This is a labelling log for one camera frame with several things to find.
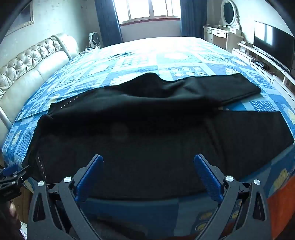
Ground framed wall picture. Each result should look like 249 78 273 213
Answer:
5 2 35 37

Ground white fan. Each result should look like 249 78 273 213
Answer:
88 32 101 49

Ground white dresser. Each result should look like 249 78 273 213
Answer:
203 24 245 53

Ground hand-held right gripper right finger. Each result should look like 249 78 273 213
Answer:
194 154 270 240

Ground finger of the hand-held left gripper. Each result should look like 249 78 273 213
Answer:
11 165 30 185
0 163 20 178

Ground white oval vanity mirror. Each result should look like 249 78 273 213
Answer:
220 0 242 31

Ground black flat television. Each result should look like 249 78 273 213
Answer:
253 21 295 72

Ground dark blue curtain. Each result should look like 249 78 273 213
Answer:
94 0 124 47
180 0 208 40

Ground blue patterned bed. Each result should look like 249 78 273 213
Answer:
1 37 295 237

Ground window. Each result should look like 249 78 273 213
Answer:
113 0 182 23

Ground cream tufted leather headboard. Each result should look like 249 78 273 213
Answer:
0 33 79 136

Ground black pants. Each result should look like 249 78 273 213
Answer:
22 72 295 201

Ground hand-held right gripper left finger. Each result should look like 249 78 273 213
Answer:
28 154 104 240

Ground white television stand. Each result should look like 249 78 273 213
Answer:
232 42 295 93

